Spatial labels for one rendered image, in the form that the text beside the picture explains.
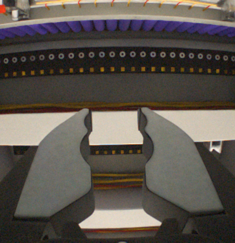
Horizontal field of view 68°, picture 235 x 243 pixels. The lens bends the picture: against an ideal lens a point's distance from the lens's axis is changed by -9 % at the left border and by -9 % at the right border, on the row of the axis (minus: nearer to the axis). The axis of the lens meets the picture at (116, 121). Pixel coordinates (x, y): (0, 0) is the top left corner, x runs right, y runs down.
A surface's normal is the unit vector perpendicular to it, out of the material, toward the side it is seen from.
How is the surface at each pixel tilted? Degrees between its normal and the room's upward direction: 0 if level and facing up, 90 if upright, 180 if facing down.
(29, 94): 90
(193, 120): 105
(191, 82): 90
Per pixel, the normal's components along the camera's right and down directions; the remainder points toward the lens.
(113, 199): -0.02, -0.98
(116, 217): 0.02, 0.21
